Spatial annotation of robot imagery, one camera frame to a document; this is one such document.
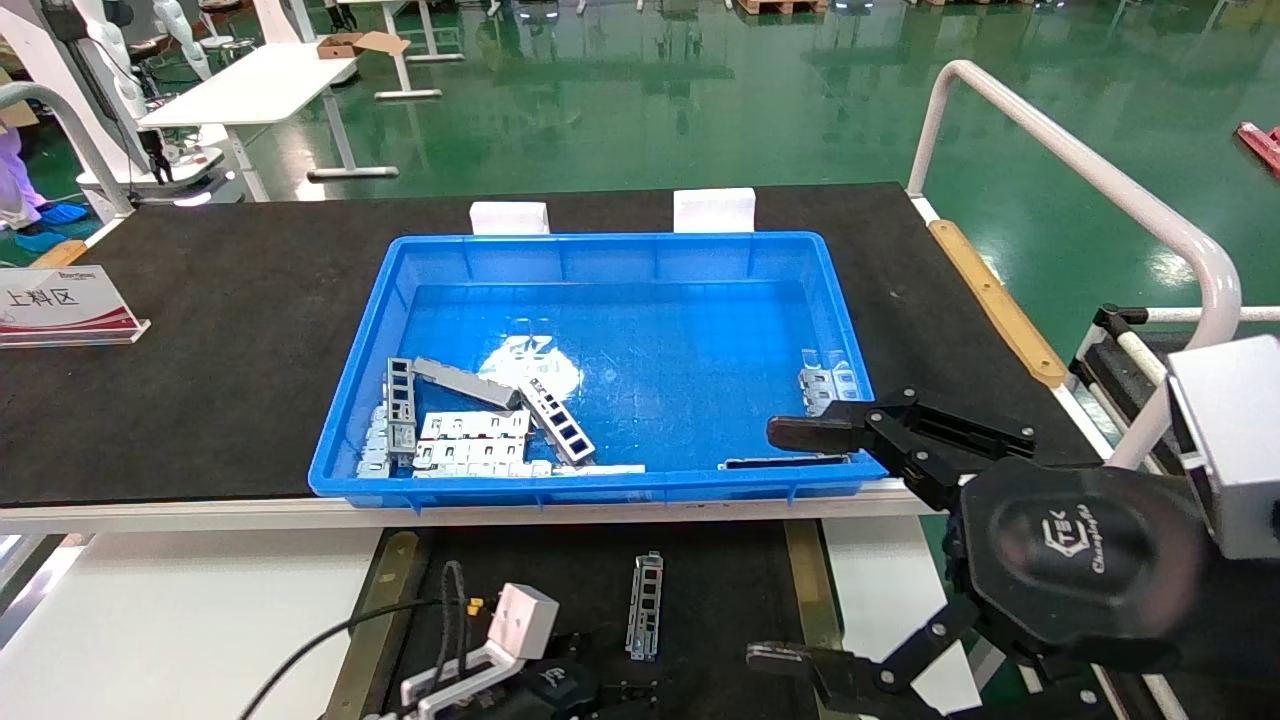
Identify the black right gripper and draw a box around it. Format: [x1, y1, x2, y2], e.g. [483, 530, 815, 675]
[745, 388, 1211, 720]

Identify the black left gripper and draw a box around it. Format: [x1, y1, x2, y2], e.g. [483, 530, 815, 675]
[500, 660, 661, 720]

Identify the slotted grey metal bracket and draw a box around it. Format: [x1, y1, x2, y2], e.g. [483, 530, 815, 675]
[517, 377, 597, 467]
[625, 550, 666, 663]
[386, 357, 417, 456]

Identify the small white clip part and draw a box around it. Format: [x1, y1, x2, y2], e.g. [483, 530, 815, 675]
[357, 404, 393, 478]

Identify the olive metal guide strip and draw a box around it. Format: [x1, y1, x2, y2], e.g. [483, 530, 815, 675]
[783, 520, 851, 720]
[322, 530, 421, 720]

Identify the black conveyor belt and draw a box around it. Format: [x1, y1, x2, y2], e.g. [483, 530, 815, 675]
[385, 522, 816, 720]

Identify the dark flat metal bar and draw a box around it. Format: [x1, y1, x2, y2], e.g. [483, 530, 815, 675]
[720, 454, 853, 471]

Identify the thin white metal strip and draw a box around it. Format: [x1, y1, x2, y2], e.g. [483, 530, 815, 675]
[415, 461, 647, 478]

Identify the long wooden edge strip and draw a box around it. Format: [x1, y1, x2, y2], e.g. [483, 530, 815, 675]
[930, 220, 1069, 389]

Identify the black cart with white pipes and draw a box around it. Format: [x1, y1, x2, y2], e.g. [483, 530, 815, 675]
[1070, 305, 1280, 471]

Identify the blue plastic bin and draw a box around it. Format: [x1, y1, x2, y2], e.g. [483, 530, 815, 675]
[308, 232, 889, 511]

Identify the white foam block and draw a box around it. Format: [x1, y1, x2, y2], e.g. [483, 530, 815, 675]
[673, 188, 757, 235]
[470, 202, 551, 237]

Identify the red flat object on floor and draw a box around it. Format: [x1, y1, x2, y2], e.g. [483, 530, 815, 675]
[1237, 122, 1280, 181]

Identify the acrylic sign with red stripe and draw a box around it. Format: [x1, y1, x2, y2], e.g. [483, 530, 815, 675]
[0, 265, 151, 349]

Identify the open cardboard box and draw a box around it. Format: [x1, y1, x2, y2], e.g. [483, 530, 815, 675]
[318, 32, 411, 59]

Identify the white office table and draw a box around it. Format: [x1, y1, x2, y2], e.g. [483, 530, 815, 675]
[140, 42, 401, 201]

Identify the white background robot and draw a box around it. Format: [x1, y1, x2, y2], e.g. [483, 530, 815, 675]
[0, 0, 229, 206]

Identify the person with blue shoe covers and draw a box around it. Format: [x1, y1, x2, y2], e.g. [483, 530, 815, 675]
[0, 125, 91, 253]

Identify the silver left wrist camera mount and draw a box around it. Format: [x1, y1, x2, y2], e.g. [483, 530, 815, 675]
[400, 583, 561, 720]

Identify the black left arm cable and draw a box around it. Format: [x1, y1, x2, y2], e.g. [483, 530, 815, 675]
[240, 560, 491, 720]

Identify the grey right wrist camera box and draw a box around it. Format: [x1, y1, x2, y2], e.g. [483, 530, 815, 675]
[1168, 335, 1280, 561]

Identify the white tubular guard rail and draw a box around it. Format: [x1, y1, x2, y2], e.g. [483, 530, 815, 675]
[905, 60, 1244, 471]

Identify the white table leg frame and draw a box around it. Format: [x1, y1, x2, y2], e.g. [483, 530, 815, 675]
[340, 0, 466, 101]

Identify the grey tubular guard rail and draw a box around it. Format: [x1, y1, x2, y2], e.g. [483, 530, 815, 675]
[0, 82, 136, 223]

